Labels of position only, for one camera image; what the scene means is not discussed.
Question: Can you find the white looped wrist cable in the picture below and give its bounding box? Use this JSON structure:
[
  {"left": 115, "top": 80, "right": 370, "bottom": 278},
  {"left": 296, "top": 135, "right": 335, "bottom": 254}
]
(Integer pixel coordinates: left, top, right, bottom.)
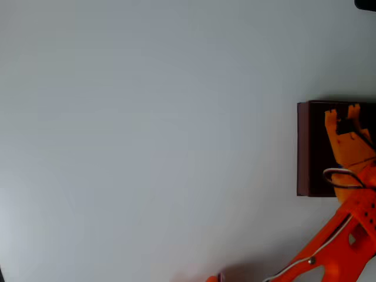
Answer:
[{"left": 322, "top": 167, "right": 366, "bottom": 189}]

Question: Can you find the dark brown box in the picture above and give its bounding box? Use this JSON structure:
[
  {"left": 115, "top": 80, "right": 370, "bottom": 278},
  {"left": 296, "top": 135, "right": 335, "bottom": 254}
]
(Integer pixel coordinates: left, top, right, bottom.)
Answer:
[{"left": 296, "top": 100, "right": 376, "bottom": 198}]

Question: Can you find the white cable along arm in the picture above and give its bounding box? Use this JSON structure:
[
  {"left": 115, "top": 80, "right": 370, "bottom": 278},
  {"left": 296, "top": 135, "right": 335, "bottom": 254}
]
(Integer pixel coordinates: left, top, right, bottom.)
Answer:
[{"left": 262, "top": 213, "right": 353, "bottom": 282}]

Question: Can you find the black object at edge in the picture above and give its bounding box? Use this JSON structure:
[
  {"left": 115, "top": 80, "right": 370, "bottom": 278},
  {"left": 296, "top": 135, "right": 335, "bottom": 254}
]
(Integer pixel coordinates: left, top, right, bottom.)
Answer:
[{"left": 354, "top": 0, "right": 376, "bottom": 12}]

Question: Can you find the orange robot base piece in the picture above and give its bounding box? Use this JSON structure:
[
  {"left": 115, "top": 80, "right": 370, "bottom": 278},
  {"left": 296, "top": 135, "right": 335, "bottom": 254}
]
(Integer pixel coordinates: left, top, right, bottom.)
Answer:
[{"left": 204, "top": 272, "right": 226, "bottom": 282}]

